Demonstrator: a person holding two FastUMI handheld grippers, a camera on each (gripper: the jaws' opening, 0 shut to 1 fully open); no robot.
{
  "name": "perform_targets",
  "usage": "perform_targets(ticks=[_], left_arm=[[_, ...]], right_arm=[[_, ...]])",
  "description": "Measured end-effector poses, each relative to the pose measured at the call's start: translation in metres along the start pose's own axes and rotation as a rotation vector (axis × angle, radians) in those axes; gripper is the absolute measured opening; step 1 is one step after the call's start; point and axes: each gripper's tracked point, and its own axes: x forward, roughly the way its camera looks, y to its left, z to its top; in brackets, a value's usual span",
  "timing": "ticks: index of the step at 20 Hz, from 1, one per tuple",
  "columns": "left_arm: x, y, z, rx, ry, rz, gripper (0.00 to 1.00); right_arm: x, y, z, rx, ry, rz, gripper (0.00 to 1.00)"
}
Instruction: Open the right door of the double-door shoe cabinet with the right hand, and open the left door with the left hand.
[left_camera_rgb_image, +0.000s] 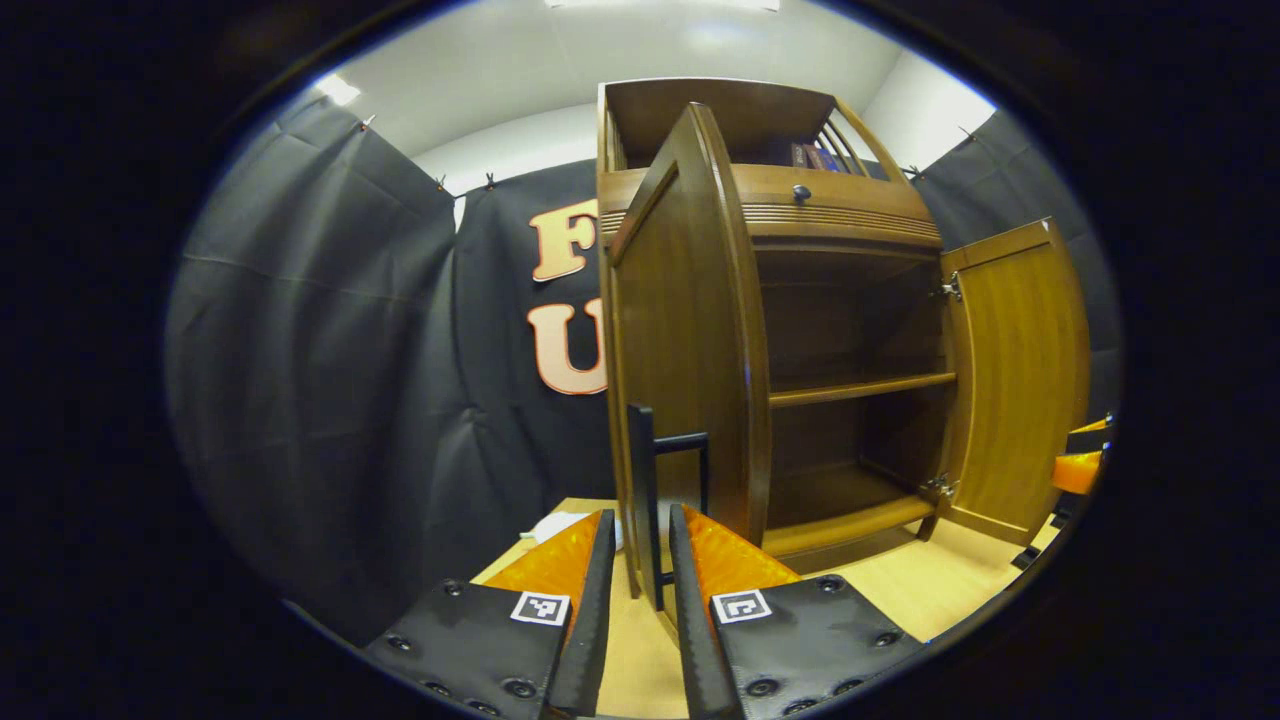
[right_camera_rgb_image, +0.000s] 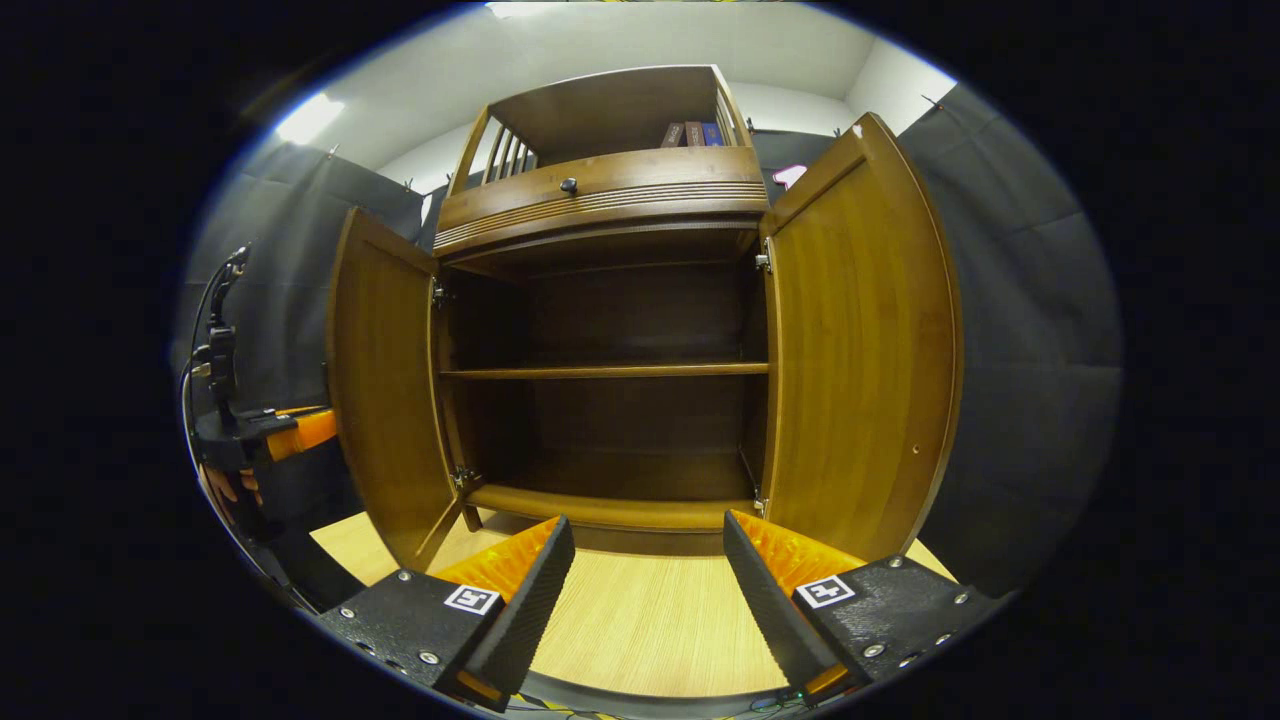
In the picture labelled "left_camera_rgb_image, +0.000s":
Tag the wooden drawer with black knob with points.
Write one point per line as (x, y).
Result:
(860, 205)

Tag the black backdrop cloth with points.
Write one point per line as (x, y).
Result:
(330, 350)

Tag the wooden shoe cabinet door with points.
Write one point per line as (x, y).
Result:
(690, 350)
(1020, 380)

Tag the metal door hinge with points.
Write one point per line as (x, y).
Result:
(940, 487)
(950, 288)

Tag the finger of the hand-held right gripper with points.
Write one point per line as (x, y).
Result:
(1092, 428)
(1078, 472)

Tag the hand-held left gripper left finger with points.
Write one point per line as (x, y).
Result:
(597, 640)

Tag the wooden double-door shoe cabinet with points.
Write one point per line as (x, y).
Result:
(770, 115)

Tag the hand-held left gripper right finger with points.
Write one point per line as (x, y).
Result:
(692, 650)

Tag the wooden cabinet inner shelf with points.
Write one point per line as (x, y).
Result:
(860, 388)

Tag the ceiling light panel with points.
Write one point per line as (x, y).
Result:
(660, 4)
(340, 90)

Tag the white plastic bag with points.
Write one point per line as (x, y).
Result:
(555, 525)

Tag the blue book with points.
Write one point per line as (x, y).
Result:
(824, 160)

